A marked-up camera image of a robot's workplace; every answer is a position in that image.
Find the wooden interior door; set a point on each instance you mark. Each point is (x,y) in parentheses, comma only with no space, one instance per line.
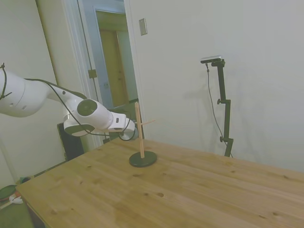
(111,71)

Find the brass door hinge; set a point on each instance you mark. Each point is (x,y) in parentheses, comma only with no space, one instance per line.
(92,73)

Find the white door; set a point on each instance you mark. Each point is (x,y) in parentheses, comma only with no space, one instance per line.
(59,47)

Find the black camera stand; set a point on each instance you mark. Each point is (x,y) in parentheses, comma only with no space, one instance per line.
(208,83)
(227,123)

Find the black suitcase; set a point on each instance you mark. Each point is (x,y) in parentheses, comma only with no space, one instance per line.
(71,147)

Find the metal switch plate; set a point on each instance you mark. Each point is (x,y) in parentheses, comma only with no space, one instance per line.
(143,26)

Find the small white object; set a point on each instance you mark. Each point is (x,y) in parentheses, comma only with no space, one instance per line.
(16,200)

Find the dark green round object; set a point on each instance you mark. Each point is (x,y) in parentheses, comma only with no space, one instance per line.
(7,191)

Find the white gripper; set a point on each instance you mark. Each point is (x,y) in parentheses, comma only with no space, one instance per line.
(131,126)

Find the grey exterior camera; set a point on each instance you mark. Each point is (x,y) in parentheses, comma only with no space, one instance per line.
(211,59)

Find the wooden mug tree black base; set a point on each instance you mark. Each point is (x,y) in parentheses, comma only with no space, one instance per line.
(142,161)

